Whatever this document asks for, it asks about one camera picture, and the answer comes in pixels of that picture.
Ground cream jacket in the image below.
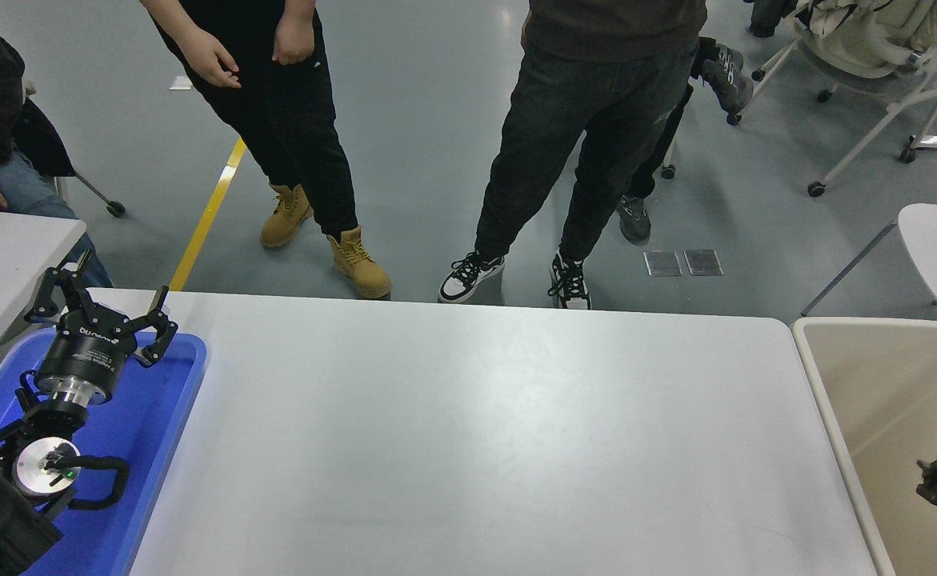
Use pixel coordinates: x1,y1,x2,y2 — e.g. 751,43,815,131
792,0,937,79

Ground white-framed rolling chair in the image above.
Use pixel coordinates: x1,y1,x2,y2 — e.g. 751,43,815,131
727,0,937,198

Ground person in tan boots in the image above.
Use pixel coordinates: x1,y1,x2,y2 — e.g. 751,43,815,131
140,0,393,301

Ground large pale bin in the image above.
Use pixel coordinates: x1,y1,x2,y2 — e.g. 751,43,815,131
792,318,937,576

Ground blue plastic tray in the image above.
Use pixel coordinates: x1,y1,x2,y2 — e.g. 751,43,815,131
0,328,209,576

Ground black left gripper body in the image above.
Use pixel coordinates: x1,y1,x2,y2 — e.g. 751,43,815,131
36,306,134,389

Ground white side table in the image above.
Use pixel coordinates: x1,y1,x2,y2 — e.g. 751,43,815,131
0,206,109,377

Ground grey office chair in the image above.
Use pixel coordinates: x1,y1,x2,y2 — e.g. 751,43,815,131
24,80,126,218

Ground person in grey shoes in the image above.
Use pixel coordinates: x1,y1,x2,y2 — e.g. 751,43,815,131
616,36,755,245

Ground person in black-white sneakers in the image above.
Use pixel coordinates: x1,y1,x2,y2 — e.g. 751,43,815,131
438,0,709,310

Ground person's right hand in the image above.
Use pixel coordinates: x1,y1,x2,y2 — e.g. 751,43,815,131
170,28,242,89

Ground person's left hand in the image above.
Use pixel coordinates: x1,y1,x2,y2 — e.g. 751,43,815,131
272,12,317,66

